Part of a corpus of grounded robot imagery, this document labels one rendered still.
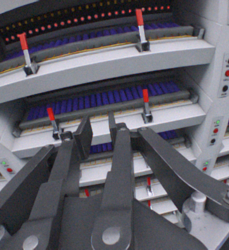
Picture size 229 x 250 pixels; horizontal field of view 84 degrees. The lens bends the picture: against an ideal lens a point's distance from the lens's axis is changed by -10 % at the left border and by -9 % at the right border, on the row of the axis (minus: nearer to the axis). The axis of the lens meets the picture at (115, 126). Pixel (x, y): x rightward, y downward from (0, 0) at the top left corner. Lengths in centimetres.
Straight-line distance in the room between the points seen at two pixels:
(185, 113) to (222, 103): 12
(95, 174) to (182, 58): 45
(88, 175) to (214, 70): 51
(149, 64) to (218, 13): 20
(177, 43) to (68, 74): 27
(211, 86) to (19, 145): 58
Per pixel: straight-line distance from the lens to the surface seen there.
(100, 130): 41
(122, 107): 44
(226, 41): 45
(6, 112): 53
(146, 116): 43
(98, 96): 49
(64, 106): 50
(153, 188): 70
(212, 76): 45
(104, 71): 34
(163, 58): 37
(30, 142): 48
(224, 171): 84
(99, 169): 55
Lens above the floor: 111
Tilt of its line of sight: 31 degrees down
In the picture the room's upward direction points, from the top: 11 degrees counter-clockwise
